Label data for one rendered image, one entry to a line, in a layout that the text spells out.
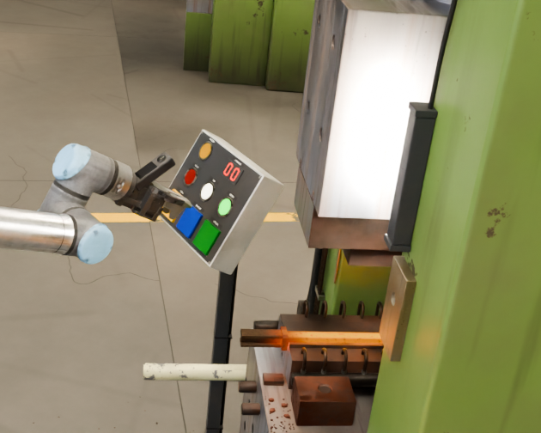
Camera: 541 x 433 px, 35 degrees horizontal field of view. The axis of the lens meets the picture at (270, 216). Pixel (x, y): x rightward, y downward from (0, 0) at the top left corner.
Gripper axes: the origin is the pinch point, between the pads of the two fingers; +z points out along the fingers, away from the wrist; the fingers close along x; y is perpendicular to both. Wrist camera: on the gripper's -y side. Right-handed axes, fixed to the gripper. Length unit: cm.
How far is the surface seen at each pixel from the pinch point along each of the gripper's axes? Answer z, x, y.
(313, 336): 11, 50, 7
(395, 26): -27, 62, -56
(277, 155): 224, -241, 0
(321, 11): -25, 38, -53
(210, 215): 11.0, -3.4, 1.6
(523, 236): -19, 100, -36
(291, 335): 7.4, 47.4, 8.7
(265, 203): 16.3, 7.2, -9.3
